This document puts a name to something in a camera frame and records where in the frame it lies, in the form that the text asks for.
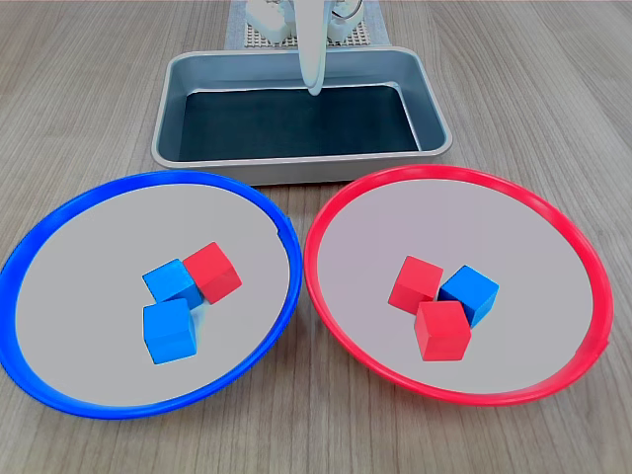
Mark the red cube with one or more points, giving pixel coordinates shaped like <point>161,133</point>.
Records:
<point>214,271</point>
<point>412,281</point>
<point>442,333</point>

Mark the blue cube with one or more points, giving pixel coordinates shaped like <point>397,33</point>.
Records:
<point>170,281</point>
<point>170,333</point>
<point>469,293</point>

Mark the black tray mat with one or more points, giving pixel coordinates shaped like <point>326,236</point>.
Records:
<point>296,123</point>

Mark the steel tray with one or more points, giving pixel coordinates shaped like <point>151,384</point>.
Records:
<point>222,66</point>

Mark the red-rimmed white plate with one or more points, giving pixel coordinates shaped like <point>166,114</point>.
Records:
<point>518,247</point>

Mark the blue-rimmed white plate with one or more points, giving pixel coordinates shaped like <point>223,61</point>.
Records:
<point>74,296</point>

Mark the pale perforated base plate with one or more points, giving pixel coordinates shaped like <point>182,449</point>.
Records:
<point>355,39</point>

